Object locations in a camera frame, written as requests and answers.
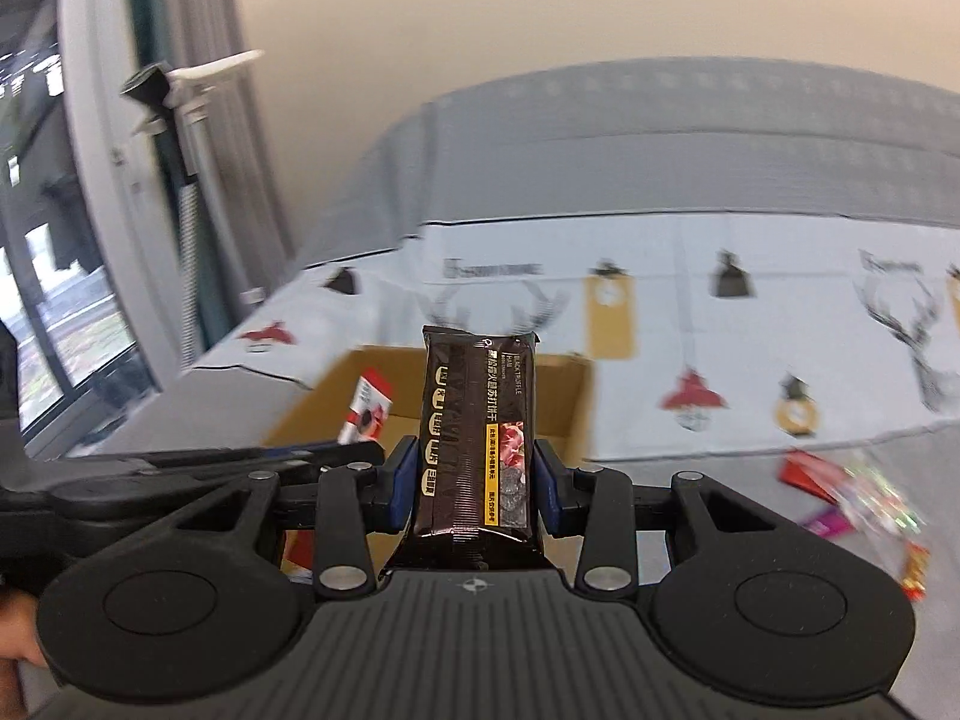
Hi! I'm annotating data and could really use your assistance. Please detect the cardboard box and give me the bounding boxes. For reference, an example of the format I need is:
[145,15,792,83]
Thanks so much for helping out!
[262,345,598,586]

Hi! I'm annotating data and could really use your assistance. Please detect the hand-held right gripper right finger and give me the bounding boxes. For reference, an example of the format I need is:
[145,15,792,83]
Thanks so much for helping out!
[535,441,790,595]

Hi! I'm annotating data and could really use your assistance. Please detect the grey curtain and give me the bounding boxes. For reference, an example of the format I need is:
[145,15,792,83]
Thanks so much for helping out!
[120,0,295,368]

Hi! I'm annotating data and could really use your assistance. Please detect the person's left hand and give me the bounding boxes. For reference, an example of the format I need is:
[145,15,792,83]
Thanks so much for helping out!
[0,586,50,670]

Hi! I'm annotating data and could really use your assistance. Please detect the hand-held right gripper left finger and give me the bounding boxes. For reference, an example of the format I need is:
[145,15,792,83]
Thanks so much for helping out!
[174,436,419,595]

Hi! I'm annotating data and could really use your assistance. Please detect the grey bed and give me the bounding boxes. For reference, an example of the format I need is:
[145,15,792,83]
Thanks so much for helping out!
[21,58,960,720]

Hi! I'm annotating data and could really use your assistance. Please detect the red and white snack packet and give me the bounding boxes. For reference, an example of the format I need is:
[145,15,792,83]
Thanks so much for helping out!
[337,369,395,446]

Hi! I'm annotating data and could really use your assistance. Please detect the white printed blanket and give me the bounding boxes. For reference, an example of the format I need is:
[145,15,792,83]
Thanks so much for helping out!
[189,208,960,466]

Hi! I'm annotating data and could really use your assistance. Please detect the small red packet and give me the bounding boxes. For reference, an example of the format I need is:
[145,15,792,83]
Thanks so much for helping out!
[287,531,314,583]

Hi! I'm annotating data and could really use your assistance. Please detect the purple snack packet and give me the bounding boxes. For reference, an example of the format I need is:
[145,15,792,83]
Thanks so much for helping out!
[798,502,857,539]

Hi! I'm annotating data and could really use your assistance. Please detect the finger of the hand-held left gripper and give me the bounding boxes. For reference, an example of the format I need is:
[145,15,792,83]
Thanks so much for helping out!
[133,441,386,476]

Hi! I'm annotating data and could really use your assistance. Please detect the orange and red snack packet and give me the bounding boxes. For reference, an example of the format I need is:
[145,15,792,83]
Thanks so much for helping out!
[899,541,932,602]

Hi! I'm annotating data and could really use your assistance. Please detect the window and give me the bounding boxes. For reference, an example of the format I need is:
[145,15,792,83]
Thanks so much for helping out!
[0,0,155,460]

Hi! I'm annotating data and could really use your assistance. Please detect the clear bag of colourful candy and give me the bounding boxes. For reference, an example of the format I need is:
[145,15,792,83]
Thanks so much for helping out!
[832,448,928,542]

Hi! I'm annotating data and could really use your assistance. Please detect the dark brown snack packet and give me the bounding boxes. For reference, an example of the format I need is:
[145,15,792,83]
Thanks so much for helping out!
[377,325,556,583]

